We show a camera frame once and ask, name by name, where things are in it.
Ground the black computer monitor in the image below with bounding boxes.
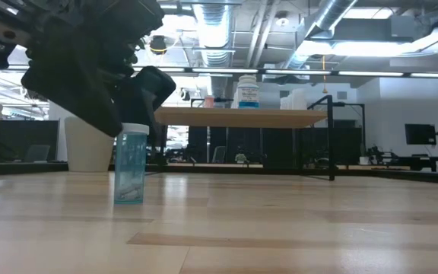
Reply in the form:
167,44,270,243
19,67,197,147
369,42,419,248
404,123,437,146

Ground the black overhead camera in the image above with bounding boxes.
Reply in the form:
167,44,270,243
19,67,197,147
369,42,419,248
149,34,168,55

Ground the wooden shelf with black legs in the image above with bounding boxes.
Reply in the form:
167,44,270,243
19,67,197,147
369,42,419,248
153,94,367,182

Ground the grey office chair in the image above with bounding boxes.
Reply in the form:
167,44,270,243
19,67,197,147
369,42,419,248
24,144,52,163
212,145,228,164

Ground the leafy plant in white pot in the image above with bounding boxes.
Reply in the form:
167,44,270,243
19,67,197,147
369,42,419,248
64,113,117,173

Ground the silver ventilation duct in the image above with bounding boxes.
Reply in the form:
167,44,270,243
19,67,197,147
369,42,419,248
192,2,240,69
281,0,359,72

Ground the black partition panel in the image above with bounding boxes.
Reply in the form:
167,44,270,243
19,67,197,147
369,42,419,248
0,119,60,164

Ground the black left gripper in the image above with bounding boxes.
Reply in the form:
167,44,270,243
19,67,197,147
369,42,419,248
20,0,177,139

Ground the bright ceiling light panel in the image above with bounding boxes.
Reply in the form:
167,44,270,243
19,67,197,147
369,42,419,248
319,40,414,58

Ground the black office desk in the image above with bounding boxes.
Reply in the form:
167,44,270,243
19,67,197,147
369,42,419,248
359,144,438,173

